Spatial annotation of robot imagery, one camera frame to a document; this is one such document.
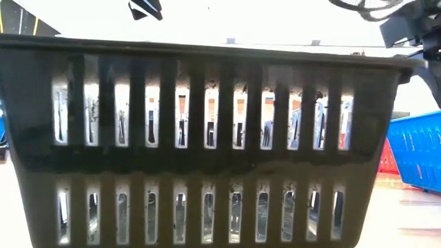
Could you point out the blue slotted plastic basket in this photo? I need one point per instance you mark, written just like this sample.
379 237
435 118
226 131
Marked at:
413 148

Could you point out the long linear light fixture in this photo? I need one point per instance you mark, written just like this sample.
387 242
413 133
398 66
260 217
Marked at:
231 40

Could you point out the blue rounded object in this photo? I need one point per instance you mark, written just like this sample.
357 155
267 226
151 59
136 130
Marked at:
2 131

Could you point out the black slotted plastic basket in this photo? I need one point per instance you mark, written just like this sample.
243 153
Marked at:
220 162

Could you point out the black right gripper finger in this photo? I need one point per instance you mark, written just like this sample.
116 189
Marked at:
432 75

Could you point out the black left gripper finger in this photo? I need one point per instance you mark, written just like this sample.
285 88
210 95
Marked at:
136 13
150 8

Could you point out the red slotted plastic basket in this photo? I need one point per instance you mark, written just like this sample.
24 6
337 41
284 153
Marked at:
387 162

